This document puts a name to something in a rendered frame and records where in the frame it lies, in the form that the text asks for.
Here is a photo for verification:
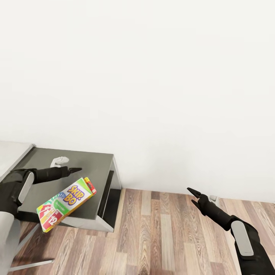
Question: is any board game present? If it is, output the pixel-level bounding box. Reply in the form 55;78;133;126
37;177;97;232

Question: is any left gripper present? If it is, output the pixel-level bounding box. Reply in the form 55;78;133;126
45;166;82;182

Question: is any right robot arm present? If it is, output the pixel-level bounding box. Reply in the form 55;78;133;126
187;187;275;275

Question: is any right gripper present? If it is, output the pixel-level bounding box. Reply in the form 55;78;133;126
187;187;223;223

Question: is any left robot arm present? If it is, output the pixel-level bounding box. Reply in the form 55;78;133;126
0;157;82;258

